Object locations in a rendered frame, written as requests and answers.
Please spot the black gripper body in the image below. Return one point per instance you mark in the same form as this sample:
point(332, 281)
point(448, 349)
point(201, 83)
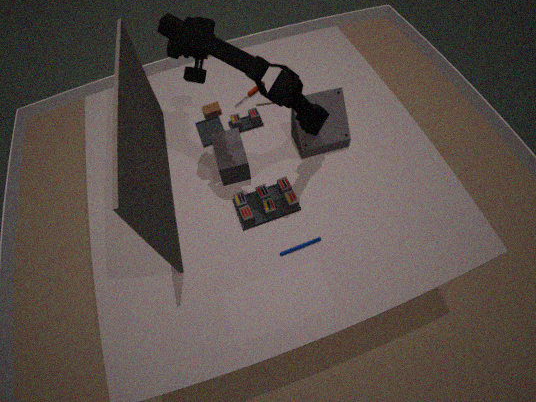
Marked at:
point(196, 74)

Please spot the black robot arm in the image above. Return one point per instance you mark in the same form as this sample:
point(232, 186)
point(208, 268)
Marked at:
point(193, 36)

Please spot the red-handled screwdriver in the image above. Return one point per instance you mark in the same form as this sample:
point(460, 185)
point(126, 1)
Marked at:
point(250, 93)

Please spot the dark blue thin bar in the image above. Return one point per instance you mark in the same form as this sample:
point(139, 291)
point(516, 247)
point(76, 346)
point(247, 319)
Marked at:
point(300, 246)

